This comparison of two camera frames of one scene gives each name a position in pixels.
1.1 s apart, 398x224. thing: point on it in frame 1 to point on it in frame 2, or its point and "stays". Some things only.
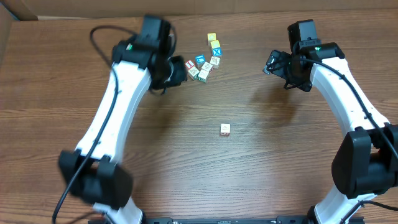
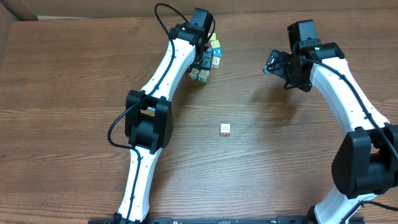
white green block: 193,72 stays
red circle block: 225,129 stays
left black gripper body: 177,73 to 202,60
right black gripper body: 283,66 stays
